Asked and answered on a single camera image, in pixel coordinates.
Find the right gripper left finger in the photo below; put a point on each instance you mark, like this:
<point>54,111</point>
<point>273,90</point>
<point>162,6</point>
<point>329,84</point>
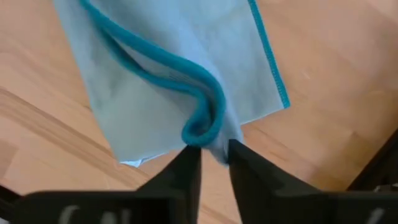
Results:
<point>155,205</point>

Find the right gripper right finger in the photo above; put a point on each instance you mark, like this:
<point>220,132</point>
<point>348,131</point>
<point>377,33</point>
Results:
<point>280,205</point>

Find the light blue microfiber towel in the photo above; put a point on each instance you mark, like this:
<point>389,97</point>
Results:
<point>124,118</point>

